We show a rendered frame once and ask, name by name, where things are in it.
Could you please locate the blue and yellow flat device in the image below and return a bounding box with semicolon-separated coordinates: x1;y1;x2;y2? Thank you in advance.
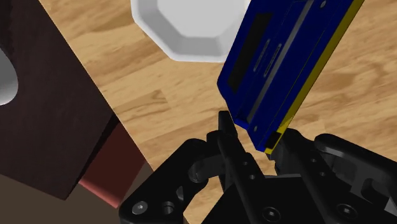
216;0;365;155

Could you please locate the white octagonal bowl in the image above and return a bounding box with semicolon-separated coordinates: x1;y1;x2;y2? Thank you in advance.
130;0;252;63

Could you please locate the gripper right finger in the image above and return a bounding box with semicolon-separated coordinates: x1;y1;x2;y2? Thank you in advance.
268;127;397;224

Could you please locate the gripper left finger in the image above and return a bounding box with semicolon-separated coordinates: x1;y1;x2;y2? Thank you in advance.
118;110;267;224

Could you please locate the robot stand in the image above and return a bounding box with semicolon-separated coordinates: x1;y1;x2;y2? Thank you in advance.
0;0;120;201

